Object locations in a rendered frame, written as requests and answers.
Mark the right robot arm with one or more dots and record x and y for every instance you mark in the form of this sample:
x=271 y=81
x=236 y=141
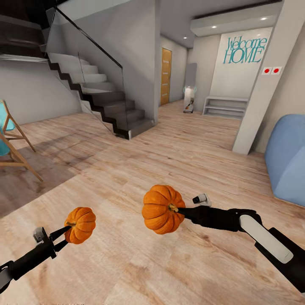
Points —
x=281 y=251

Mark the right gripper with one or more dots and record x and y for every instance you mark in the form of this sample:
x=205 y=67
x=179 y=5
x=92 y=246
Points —
x=205 y=216

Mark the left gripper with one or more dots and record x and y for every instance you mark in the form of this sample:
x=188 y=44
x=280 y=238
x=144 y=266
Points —
x=46 y=249

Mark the pumpkin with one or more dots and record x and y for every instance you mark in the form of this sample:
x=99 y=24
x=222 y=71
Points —
x=160 y=210
x=82 y=222

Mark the door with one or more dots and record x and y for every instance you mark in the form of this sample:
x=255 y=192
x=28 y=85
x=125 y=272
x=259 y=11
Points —
x=165 y=76

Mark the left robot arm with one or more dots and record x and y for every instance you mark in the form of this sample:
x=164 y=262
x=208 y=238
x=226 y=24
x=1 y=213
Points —
x=44 y=248

